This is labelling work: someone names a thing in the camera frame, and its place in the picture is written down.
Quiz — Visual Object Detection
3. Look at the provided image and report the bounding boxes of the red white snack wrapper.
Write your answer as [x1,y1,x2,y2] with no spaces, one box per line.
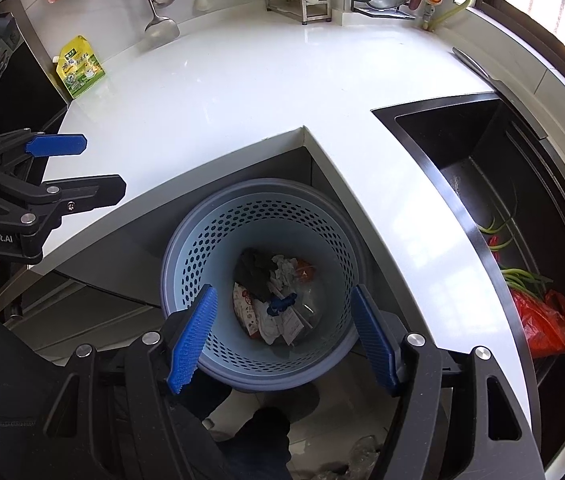
[232,283,261,339]

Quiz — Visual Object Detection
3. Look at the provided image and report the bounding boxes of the pink paper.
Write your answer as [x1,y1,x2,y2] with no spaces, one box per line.
[258,304,316,346]

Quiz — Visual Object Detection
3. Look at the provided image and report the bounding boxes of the dark grey rag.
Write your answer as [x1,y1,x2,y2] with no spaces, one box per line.
[234,248,274,302]

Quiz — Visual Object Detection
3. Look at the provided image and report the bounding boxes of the green scallion stalks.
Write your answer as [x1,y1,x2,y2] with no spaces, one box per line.
[476,191,552,299]

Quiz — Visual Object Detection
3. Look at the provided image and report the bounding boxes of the yellow green seasoning pouch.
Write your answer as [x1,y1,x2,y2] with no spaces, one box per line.
[54,36,106,99]

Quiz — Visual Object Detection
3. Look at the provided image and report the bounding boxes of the blue perforated trash basket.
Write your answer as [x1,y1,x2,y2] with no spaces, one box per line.
[161,179,367,392]

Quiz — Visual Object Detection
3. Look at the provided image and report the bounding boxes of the yellow gas hose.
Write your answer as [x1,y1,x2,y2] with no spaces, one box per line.
[421,0,471,32]

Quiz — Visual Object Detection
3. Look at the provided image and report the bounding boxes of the orange mandarin peel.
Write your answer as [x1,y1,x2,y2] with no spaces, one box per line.
[295,259,316,283]

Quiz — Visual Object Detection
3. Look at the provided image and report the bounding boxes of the steel spatula turner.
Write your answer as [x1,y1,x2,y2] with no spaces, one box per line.
[145,0,180,46]

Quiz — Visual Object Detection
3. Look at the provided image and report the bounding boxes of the white paper towel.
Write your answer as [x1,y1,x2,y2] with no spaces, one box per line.
[268,255,297,292]

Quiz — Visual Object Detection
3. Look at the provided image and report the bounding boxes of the black kitchen sink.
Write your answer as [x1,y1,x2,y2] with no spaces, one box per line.
[371,91,565,401]

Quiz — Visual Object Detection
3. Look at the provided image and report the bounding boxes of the red plastic bag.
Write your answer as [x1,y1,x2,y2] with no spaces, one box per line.
[480,229,565,360]

